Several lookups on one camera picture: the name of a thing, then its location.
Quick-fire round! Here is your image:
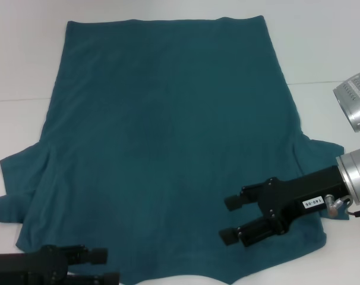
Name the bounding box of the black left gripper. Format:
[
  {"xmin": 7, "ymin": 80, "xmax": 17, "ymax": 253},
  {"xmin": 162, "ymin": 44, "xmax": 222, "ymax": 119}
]
[{"xmin": 0, "ymin": 244, "xmax": 121, "ymax": 285}]

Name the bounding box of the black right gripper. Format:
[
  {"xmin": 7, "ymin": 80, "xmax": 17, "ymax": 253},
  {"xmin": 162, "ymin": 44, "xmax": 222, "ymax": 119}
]
[{"xmin": 217, "ymin": 164, "xmax": 349, "ymax": 248}]

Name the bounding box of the blue t-shirt with FREE print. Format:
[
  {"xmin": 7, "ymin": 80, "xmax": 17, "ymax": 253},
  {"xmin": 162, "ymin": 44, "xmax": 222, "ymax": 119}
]
[{"xmin": 0, "ymin": 15, "xmax": 350, "ymax": 285}]

